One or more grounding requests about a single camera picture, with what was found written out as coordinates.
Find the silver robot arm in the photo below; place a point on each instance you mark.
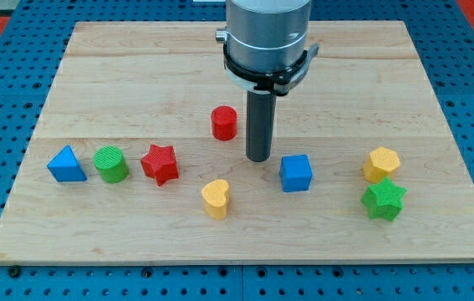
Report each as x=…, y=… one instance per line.
x=265, y=53

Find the green cylinder block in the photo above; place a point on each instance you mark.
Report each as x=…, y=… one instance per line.
x=110, y=163

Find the blue triangle block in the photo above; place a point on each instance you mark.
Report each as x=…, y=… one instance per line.
x=65, y=167

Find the green star block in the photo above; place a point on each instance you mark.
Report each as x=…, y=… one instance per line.
x=384, y=200

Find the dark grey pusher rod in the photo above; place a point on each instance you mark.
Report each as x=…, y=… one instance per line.
x=259, y=125

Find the red star block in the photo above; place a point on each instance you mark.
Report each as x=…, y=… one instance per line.
x=160, y=164

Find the blue cube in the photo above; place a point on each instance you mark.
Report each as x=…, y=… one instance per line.
x=295, y=173

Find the red cylinder block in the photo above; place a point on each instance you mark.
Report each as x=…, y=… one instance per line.
x=224, y=123

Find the black white tool flange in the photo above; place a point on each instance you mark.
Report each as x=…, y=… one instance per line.
x=278, y=83

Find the wooden board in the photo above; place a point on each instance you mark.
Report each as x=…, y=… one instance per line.
x=134, y=84

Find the yellow heart block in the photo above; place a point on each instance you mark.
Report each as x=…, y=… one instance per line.
x=216, y=197

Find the yellow hexagon block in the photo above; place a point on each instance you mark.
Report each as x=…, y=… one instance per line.
x=380, y=163

